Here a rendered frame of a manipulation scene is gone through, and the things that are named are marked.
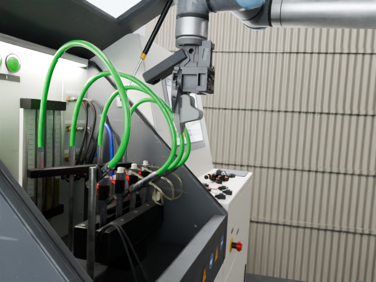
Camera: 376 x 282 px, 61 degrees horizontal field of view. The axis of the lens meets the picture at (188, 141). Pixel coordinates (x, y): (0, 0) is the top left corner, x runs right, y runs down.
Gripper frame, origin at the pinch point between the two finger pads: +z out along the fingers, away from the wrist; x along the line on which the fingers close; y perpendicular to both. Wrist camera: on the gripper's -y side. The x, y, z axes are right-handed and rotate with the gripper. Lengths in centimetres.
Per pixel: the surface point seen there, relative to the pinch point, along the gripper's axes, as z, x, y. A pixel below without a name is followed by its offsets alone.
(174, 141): 3.5, 6.8, -3.3
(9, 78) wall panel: -10.6, -3.4, -46.8
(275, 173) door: 38, 192, 15
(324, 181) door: 41, 196, 53
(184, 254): 28.2, -2.7, 4.0
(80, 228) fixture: 25.5, -5.5, -21.9
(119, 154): 5.0, -15.7, -6.2
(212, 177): 23, 66, -6
